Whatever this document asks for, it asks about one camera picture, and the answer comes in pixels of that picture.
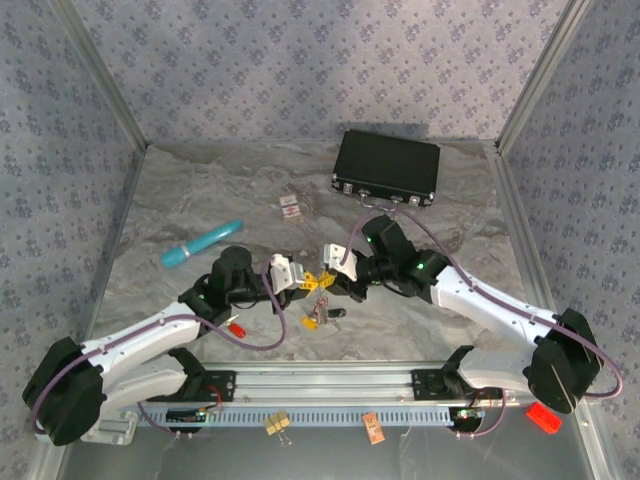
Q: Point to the aluminium clamp bracket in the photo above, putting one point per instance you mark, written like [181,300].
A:
[112,427]

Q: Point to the teal cylindrical marker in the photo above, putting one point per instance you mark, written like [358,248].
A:
[200,245]

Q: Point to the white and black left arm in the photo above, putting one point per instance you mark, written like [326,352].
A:
[140,330]

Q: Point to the black ribbed aluminium case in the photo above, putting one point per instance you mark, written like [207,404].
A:
[385,160]

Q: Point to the yellow key tag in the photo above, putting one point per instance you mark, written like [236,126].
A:
[310,322]

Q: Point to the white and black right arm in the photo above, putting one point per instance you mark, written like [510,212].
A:
[490,300]

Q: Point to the red key tag white label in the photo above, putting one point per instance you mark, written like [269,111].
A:
[321,302]

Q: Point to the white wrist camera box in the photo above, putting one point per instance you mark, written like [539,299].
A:
[342,265]
[285,272]

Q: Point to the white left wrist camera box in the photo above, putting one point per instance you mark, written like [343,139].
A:
[285,272]

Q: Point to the black key tag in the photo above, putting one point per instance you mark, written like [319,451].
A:
[337,313]

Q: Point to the tan binder clip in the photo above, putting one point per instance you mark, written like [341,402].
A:
[276,424]

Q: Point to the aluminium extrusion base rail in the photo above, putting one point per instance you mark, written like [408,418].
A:
[320,382]

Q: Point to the red plastic block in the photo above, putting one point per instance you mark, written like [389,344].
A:
[543,417]

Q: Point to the small red white card box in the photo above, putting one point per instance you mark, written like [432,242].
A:
[291,208]

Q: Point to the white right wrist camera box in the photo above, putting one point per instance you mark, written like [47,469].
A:
[342,265]

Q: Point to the aluminium frame post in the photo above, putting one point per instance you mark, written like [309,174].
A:
[100,75]
[545,75]

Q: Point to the red capped key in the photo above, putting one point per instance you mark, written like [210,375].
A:
[238,330]

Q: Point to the small green circuit board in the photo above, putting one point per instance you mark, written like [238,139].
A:
[467,414]
[187,415]

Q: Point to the orange paper tag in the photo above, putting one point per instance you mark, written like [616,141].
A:
[373,427]

